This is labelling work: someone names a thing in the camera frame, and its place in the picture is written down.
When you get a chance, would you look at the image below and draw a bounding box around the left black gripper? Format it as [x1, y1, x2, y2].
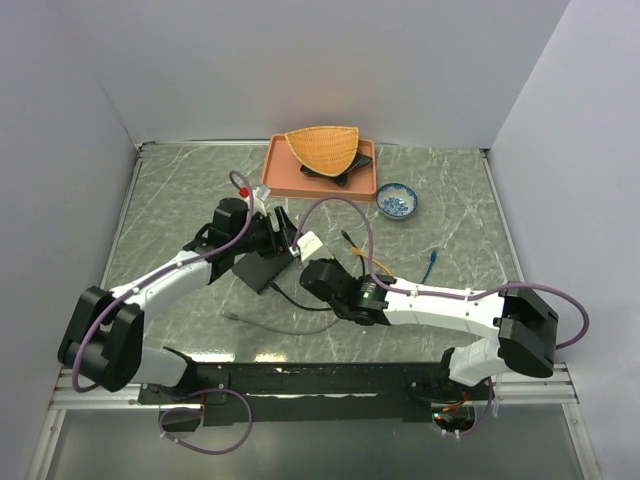
[231, 206, 304, 260]

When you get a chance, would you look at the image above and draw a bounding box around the yellow ethernet cable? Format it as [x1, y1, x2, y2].
[349, 247, 394, 279]

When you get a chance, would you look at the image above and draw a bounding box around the black ethernet cable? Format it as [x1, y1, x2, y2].
[269, 229, 381, 312]

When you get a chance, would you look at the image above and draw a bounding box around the black network switch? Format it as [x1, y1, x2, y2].
[232, 252, 294, 294]

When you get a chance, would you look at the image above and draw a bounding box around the blue ethernet cable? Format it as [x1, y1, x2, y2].
[419, 249, 440, 285]

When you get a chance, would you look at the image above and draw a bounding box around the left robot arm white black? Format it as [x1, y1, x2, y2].
[57, 198, 297, 402]

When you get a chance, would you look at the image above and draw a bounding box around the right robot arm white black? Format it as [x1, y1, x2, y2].
[300, 258, 558, 399]

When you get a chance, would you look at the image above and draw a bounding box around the salmon pink tray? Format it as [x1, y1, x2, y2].
[261, 134, 378, 202]

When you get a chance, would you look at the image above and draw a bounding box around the orange woven basket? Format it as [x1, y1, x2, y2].
[285, 126, 360, 177]

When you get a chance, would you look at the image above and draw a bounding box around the black dish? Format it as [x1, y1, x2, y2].
[300, 152, 373, 187]

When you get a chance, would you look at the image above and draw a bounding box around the blue white ceramic bowl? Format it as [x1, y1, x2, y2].
[375, 182, 419, 221]

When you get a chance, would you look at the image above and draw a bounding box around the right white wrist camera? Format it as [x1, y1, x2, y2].
[289, 231, 324, 263]

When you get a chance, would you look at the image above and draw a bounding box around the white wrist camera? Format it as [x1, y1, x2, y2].
[238, 184, 271, 202]
[289, 231, 324, 263]

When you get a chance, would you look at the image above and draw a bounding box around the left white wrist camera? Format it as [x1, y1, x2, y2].
[238, 184, 271, 202]

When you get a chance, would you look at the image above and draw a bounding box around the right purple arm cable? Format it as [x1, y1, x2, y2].
[294, 197, 590, 351]

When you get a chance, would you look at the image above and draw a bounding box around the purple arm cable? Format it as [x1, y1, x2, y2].
[71, 170, 255, 394]
[294, 197, 590, 351]

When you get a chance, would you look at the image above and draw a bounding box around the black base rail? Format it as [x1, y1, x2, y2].
[138, 362, 490, 426]

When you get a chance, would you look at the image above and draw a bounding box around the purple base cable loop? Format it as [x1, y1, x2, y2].
[158, 387, 254, 456]

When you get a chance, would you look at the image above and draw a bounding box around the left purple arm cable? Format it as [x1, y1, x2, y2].
[71, 170, 255, 394]

